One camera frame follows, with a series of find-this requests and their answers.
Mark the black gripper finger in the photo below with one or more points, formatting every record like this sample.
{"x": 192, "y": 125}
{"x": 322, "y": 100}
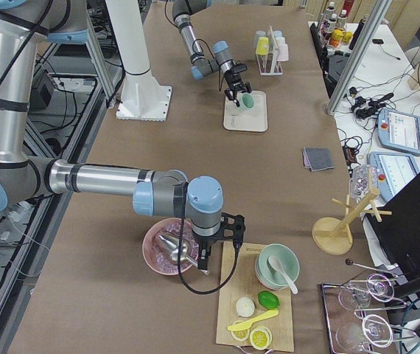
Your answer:
{"x": 232, "y": 96}
{"x": 248, "y": 88}

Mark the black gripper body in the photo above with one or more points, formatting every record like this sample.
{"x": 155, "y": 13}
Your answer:
{"x": 233, "y": 80}
{"x": 205, "y": 243}

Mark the green cup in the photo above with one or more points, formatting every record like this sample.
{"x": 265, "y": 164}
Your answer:
{"x": 246, "y": 102}

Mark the cream rabbit tray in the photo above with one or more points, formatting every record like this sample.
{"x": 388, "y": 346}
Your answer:
{"x": 254, "y": 120}

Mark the yellow cup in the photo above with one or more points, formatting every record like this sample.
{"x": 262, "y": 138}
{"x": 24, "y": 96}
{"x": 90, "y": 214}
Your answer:
{"x": 262, "y": 46}

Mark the pink cup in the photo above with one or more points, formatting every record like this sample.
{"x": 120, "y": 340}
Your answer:
{"x": 283, "y": 53}

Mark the grey cup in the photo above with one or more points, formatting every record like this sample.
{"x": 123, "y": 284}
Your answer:
{"x": 258, "y": 34}

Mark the cream white cup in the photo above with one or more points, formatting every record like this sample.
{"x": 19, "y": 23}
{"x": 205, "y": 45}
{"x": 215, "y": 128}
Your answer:
{"x": 280, "y": 41}

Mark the clear glass cup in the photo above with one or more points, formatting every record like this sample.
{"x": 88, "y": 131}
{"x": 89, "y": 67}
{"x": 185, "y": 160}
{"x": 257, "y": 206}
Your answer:
{"x": 364, "y": 178}

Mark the wine glass rack tray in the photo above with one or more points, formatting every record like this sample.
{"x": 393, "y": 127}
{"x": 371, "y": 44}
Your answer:
{"x": 370, "y": 315}

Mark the metal ice scoop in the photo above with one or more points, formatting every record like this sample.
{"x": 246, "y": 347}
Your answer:
{"x": 168, "y": 243}

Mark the pink ribbed bowl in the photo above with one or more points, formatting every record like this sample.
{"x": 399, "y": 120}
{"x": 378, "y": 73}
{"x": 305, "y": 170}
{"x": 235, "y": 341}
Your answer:
{"x": 154, "y": 254}

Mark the white ceramic spoon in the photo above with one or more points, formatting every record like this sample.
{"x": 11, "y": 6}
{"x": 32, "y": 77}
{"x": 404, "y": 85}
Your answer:
{"x": 276, "y": 264}

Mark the white garlic bulb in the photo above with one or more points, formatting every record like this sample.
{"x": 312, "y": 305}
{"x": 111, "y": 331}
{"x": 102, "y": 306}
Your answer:
{"x": 245, "y": 307}

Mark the wooden cutting board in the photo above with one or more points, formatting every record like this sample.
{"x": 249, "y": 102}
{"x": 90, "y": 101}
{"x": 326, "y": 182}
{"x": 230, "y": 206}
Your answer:
{"x": 244, "y": 282}

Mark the green lime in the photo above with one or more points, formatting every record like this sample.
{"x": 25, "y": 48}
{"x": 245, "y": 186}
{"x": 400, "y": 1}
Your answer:
{"x": 268, "y": 300}

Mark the yellow plastic knife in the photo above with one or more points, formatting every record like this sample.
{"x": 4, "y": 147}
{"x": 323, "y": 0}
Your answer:
{"x": 249, "y": 322}

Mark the grey folded cloth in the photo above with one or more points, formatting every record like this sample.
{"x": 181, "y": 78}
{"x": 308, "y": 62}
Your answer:
{"x": 317, "y": 159}

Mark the lemon half slice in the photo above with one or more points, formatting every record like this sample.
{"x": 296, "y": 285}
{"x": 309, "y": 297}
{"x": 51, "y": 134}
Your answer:
{"x": 260, "y": 338}

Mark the wooden mug tree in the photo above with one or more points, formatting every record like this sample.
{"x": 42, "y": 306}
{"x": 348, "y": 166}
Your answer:
{"x": 333, "y": 235}

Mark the blue teach pendant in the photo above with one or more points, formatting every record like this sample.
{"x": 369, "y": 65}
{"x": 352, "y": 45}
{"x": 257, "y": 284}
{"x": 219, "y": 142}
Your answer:
{"x": 395, "y": 171}
{"x": 399, "y": 131}

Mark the black laptop monitor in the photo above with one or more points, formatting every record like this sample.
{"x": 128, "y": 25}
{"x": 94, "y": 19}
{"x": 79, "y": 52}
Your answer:
{"x": 399, "y": 235}

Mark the white wire cup rack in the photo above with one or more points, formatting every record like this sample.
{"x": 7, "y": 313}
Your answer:
{"x": 268, "y": 65}

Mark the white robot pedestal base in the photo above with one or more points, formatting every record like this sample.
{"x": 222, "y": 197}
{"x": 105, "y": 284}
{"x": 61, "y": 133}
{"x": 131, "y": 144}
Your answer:
{"x": 142, "y": 97}

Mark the aluminium frame post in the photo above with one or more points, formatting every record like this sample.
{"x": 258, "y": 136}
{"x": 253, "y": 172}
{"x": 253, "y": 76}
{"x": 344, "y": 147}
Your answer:
{"x": 366, "y": 35}

